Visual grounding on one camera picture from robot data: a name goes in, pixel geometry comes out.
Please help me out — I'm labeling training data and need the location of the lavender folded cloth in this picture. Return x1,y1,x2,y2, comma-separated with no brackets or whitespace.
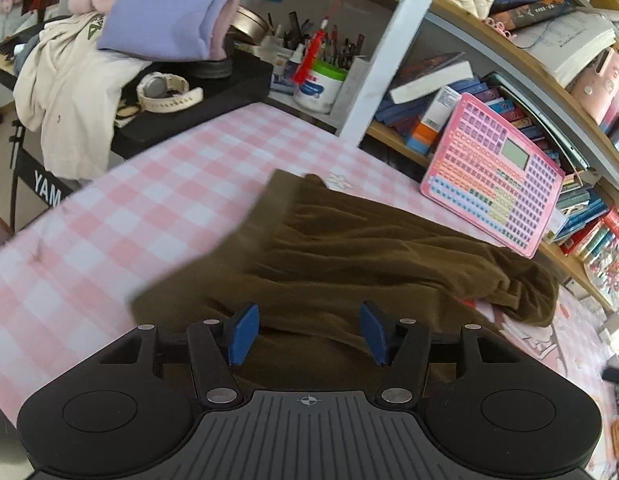
96,0,231,61

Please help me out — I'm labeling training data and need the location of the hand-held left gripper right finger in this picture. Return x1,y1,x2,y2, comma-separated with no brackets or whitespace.
360,300,521,406

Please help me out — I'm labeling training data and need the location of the white plastic jar green lid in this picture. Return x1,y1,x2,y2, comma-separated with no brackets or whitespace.
292,59,348,115

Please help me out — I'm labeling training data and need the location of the wooden bookshelf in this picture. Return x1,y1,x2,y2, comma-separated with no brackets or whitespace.
339,0,619,313

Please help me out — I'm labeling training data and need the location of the pink keyboard toy tablet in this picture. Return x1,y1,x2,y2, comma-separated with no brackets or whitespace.
420,92,566,259

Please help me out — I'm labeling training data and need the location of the cream wristwatch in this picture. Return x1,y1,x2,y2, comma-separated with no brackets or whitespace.
136,72,204,113

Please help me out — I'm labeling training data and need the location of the black keyboard stand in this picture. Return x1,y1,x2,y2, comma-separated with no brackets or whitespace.
6,120,85,236

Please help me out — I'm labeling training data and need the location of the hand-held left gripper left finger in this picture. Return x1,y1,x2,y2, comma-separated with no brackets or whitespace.
96,302,260,408

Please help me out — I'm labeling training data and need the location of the black tray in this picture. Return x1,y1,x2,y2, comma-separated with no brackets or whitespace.
110,52,274,161

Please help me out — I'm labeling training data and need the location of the pink box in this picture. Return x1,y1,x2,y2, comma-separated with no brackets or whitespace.
569,47,619,126

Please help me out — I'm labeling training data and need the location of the pink checkered tablecloth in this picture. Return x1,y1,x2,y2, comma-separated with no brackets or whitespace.
0,101,619,480

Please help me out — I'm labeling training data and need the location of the brown garment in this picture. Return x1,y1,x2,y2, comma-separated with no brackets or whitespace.
129,169,560,396

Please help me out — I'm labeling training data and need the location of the row of shelved books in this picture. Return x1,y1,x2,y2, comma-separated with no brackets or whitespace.
374,0,619,281

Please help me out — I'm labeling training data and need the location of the red tassel ornament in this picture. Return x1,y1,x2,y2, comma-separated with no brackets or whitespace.
292,17,333,87

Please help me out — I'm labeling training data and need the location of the beige hooded sweatshirt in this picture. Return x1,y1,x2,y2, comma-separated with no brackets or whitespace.
12,10,152,181

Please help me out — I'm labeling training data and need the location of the round gold tin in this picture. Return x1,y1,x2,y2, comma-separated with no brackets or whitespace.
229,7,271,46

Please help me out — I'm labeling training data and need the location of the pen holder with pens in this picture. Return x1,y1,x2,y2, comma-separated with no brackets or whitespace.
262,10,315,68

